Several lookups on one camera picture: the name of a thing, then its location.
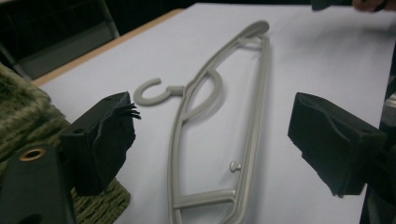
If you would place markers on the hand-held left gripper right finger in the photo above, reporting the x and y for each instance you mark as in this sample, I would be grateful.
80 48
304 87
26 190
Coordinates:
330 140

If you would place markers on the grey plastic clothes hanger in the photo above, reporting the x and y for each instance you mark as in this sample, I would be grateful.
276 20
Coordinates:
218 124

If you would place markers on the dark metal stand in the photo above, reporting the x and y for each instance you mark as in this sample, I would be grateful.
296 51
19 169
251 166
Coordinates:
62 37

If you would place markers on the olive green knitted garment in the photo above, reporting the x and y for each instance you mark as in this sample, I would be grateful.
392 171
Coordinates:
21 118

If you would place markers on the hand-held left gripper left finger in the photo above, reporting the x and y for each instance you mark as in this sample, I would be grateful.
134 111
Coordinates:
96 146

